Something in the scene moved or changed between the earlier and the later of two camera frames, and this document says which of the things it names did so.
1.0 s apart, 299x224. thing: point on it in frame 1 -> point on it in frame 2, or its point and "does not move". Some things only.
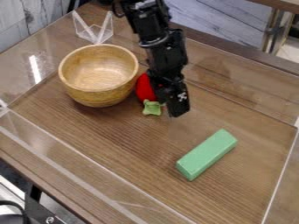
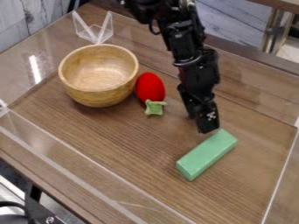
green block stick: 195,162 does not move
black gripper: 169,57 -> 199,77
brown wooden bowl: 98,73 does not move
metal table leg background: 278,29 does not move
